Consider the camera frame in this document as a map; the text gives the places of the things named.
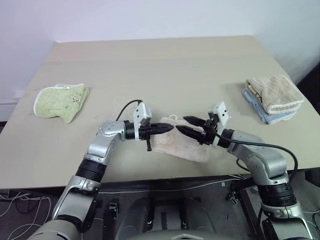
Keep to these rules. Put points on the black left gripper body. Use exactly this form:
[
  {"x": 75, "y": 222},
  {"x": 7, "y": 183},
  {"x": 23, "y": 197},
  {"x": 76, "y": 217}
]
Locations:
[{"x": 146, "y": 131}]

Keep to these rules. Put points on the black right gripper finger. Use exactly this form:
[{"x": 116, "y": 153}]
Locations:
[
  {"x": 196, "y": 121},
  {"x": 191, "y": 135}
]

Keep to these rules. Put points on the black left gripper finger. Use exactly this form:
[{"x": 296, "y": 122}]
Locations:
[
  {"x": 161, "y": 130},
  {"x": 161, "y": 126}
]

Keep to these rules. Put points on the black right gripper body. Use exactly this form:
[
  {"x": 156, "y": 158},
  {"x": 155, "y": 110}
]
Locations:
[{"x": 210, "y": 132}]

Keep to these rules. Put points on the pale pink towel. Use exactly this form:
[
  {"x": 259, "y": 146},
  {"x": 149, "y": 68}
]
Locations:
[{"x": 180, "y": 148}]

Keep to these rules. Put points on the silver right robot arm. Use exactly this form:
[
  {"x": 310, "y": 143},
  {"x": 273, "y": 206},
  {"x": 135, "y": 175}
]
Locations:
[{"x": 262, "y": 160}]

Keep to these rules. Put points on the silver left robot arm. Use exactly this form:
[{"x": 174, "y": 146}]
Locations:
[{"x": 100, "y": 150}]

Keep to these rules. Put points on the folded light blue towel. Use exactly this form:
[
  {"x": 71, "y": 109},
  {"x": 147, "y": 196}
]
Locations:
[{"x": 260, "y": 110}]

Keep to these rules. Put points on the folded beige towel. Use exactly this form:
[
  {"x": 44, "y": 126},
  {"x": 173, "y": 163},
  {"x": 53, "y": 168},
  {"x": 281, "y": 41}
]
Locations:
[{"x": 277, "y": 92}]

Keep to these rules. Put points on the green cloth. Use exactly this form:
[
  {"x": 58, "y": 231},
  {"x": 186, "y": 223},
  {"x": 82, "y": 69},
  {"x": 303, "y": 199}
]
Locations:
[{"x": 57, "y": 105}]

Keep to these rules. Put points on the dark rounded shape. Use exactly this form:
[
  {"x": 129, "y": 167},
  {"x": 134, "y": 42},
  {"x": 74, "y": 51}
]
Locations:
[{"x": 135, "y": 215}]

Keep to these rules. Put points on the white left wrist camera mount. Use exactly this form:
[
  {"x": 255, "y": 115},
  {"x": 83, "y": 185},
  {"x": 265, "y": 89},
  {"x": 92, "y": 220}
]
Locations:
[{"x": 140, "y": 112}]

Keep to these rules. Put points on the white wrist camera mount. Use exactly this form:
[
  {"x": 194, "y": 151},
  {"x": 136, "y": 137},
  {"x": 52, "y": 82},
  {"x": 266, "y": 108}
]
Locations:
[
  {"x": 140, "y": 112},
  {"x": 221, "y": 112}
]

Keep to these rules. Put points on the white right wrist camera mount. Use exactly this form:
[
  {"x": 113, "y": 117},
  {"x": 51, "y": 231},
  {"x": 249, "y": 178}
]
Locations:
[{"x": 221, "y": 112}]

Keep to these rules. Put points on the black table frame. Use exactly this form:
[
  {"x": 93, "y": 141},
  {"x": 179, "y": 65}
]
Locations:
[{"x": 175, "y": 183}]

